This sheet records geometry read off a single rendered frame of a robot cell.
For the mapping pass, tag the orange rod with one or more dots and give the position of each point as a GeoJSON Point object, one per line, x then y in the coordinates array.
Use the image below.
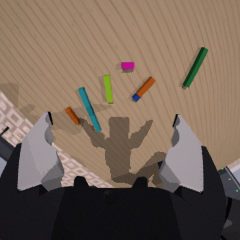
{"type": "Point", "coordinates": [72, 115]}
{"type": "Point", "coordinates": [145, 86]}

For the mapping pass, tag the small magenta block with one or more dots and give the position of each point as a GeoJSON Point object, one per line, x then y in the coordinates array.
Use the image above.
{"type": "Point", "coordinates": [127, 65]}

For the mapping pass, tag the turquoise rod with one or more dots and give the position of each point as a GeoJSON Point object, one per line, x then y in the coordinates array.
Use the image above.
{"type": "Point", "coordinates": [89, 108]}

